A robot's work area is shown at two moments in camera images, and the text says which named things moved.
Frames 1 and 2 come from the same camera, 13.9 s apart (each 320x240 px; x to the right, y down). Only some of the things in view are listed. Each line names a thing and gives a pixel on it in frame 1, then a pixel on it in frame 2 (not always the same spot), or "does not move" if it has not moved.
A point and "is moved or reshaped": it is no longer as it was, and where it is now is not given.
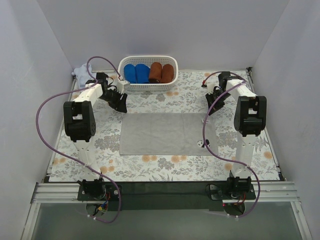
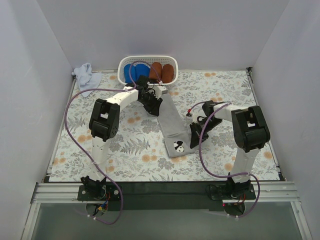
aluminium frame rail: [266, 192] does not move
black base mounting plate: [163, 196] does not move
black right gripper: [216, 97] → [200, 128]
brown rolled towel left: [155, 72] does not move
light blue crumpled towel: [82, 74] does not move
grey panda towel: [170, 134] is moved or reshaped
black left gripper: [115, 96] → [150, 100]
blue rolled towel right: [142, 73] does not move
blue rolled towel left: [130, 73] does not move
